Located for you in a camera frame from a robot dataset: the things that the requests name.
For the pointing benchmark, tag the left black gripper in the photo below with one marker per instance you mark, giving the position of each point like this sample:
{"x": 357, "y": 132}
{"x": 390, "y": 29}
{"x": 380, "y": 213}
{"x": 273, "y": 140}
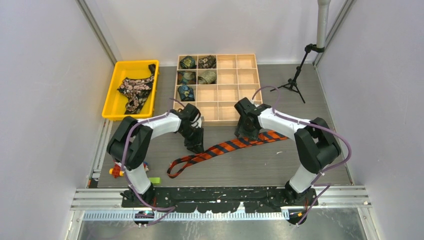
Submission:
{"x": 196, "y": 146}

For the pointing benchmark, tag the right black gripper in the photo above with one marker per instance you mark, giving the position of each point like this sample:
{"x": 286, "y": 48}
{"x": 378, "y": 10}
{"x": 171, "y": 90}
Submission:
{"x": 240, "y": 129}

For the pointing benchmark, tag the orange navy striped tie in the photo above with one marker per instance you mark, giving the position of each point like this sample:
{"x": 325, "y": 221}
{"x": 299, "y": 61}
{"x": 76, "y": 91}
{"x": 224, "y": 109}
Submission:
{"x": 180, "y": 164}

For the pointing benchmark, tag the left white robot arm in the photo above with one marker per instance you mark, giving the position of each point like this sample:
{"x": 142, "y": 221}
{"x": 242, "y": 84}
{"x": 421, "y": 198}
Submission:
{"x": 129, "y": 144}

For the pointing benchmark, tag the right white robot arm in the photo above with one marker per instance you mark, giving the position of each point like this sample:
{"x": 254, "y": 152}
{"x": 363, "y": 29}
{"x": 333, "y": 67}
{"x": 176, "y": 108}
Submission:
{"x": 316, "y": 145}

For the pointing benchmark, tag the rolled blue teal tie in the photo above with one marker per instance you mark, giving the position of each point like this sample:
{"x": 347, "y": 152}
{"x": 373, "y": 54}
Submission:
{"x": 186, "y": 93}

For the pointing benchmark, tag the wooden grid organizer box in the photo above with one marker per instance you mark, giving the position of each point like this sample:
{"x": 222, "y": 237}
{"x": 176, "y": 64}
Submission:
{"x": 237, "y": 78}

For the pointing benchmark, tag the green block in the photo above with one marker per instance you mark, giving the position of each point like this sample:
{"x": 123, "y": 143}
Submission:
{"x": 155, "y": 180}

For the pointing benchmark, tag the rolled blue gold tie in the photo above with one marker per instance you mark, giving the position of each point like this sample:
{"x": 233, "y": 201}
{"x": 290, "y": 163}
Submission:
{"x": 186, "y": 78}

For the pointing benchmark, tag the black mini tripod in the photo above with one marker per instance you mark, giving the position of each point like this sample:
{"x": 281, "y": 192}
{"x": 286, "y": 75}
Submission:
{"x": 292, "y": 84}

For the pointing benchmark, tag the rolled beige paisley tie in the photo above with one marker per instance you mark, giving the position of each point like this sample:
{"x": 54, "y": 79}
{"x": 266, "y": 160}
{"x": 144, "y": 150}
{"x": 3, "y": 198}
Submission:
{"x": 207, "y": 77}

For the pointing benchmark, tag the black pink floral tie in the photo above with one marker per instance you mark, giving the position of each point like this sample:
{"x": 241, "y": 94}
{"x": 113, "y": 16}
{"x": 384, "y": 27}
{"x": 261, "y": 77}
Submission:
{"x": 137, "y": 91}

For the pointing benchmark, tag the rolled green paisley tie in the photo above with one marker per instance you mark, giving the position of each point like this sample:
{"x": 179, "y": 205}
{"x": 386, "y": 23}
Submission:
{"x": 187, "y": 62}

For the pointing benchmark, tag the rolled dark floral tie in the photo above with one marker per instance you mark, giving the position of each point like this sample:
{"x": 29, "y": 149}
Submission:
{"x": 207, "y": 62}

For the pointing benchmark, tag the yellow plastic bin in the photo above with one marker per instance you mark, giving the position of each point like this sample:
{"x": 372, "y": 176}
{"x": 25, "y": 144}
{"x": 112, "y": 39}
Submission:
{"x": 114, "y": 105}

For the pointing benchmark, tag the colourful toy car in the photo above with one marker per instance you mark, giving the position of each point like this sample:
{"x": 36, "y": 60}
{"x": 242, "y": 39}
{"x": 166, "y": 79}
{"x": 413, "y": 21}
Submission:
{"x": 116, "y": 171}

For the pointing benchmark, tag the grey metal pole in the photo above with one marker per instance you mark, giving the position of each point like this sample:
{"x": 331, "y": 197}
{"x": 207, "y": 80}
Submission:
{"x": 322, "y": 22}

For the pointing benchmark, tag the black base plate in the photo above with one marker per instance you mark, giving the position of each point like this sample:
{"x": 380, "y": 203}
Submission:
{"x": 219, "y": 200}

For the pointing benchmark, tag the aluminium front rail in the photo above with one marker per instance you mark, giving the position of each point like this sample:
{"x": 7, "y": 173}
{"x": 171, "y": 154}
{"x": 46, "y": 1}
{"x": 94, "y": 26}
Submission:
{"x": 106, "y": 205}

